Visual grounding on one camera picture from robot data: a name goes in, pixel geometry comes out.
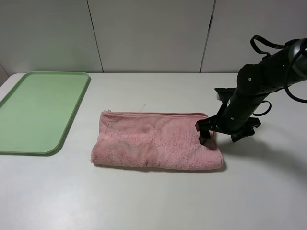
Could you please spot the green plastic tray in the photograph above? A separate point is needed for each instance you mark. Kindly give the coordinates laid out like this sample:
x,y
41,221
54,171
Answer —
x,y
37,113

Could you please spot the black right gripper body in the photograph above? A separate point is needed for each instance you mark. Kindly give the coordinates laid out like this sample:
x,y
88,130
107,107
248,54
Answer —
x,y
227,124

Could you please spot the pink fleece towel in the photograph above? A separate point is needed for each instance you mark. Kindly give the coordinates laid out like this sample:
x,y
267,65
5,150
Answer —
x,y
154,140

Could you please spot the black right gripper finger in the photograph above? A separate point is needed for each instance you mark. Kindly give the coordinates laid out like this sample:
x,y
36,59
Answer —
x,y
242,134
204,137

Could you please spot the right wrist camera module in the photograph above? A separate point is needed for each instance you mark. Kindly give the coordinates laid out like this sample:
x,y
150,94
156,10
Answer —
x,y
224,94

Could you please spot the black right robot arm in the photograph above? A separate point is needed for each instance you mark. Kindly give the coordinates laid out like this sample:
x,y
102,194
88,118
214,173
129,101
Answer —
x,y
281,67

